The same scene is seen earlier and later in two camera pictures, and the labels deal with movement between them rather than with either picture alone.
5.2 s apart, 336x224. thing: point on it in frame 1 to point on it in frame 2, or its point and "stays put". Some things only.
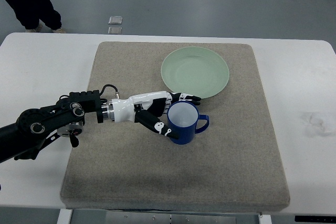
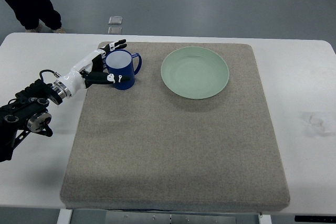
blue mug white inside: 182,119 to 124,66
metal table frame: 86,216 stays put
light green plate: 195,71 stays put
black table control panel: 315,219 stays put
